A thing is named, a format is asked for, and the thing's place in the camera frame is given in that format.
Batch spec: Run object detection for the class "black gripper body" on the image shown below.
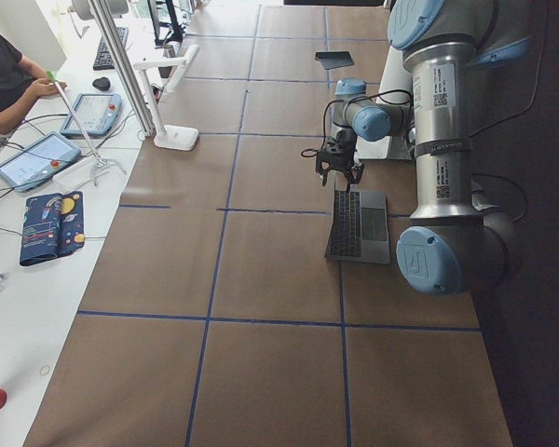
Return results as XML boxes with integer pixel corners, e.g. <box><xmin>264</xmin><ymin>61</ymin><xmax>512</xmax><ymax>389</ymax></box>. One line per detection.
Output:
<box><xmin>315</xmin><ymin>139</ymin><xmax>355</xmax><ymax>173</ymax></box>

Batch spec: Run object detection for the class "grey laptop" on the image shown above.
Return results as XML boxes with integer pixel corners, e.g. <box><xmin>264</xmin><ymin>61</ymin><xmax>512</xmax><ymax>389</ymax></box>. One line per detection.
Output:
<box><xmin>325</xmin><ymin>190</ymin><xmax>390</xmax><ymax>264</ymax></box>

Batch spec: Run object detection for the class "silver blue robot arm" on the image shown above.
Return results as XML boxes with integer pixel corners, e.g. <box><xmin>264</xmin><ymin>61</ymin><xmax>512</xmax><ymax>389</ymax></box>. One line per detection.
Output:
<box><xmin>308</xmin><ymin>1</ymin><xmax>532</xmax><ymax>295</ymax></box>

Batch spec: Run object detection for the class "black mouse pad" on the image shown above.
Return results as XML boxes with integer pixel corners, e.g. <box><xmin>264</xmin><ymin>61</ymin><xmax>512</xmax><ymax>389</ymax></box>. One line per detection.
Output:
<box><xmin>314</xmin><ymin>51</ymin><xmax>354</xmax><ymax>71</ymax></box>

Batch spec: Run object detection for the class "black mouse on desk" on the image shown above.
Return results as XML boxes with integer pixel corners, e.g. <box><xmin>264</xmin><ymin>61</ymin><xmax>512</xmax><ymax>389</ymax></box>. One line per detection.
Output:
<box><xmin>92</xmin><ymin>76</ymin><xmax>111</xmax><ymax>92</ymax></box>

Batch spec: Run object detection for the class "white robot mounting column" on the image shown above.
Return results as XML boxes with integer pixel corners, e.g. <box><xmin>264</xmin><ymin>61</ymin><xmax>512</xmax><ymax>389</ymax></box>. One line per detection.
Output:
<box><xmin>356</xmin><ymin>47</ymin><xmax>414</xmax><ymax>161</ymax></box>

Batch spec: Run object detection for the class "metal reacher grabber stick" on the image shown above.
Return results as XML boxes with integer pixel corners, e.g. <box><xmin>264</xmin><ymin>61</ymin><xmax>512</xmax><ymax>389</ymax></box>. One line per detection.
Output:
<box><xmin>47</xmin><ymin>71</ymin><xmax>127</xmax><ymax>186</ymax></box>

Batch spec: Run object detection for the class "far blue teach pendant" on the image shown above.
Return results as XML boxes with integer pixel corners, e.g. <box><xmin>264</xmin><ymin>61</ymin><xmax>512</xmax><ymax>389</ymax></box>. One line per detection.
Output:
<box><xmin>73</xmin><ymin>93</ymin><xmax>122</xmax><ymax>138</ymax></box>

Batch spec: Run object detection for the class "blue teach pendant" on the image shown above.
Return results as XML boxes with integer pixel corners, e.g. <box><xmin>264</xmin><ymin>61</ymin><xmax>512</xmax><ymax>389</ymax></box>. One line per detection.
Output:
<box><xmin>0</xmin><ymin>131</ymin><xmax>81</xmax><ymax>193</ymax></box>
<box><xmin>73</xmin><ymin>93</ymin><xmax>122</xmax><ymax>138</ymax></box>

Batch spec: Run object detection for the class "black keyboard on desk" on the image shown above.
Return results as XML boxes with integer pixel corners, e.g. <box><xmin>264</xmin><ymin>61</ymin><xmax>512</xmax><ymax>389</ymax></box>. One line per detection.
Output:
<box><xmin>92</xmin><ymin>26</ymin><xmax>130</xmax><ymax>72</ymax></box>

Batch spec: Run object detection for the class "blue space pattern pouch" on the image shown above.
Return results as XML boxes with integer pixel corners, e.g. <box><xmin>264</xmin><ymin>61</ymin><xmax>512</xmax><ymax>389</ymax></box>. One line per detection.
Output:
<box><xmin>19</xmin><ymin>191</ymin><xmax>85</xmax><ymax>266</ymax></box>

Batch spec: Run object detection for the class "near blue teach pendant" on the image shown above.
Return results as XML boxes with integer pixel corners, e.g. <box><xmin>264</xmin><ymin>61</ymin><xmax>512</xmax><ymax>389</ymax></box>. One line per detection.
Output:
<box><xmin>0</xmin><ymin>131</ymin><xmax>81</xmax><ymax>193</ymax></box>

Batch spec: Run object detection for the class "seated person black shirt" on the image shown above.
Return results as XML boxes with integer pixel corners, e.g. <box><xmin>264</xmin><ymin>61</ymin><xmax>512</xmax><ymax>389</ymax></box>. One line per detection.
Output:
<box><xmin>0</xmin><ymin>34</ymin><xmax>67</xmax><ymax>135</ymax></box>

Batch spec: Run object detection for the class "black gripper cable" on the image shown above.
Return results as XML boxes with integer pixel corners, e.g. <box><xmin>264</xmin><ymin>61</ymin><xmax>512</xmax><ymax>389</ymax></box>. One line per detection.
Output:
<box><xmin>300</xmin><ymin>88</ymin><xmax>415</xmax><ymax>159</ymax></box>

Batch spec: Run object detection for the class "aluminium frame post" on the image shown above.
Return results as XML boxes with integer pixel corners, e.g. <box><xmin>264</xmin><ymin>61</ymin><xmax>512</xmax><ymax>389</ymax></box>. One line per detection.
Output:
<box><xmin>88</xmin><ymin>0</ymin><xmax>155</xmax><ymax>138</ymax></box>

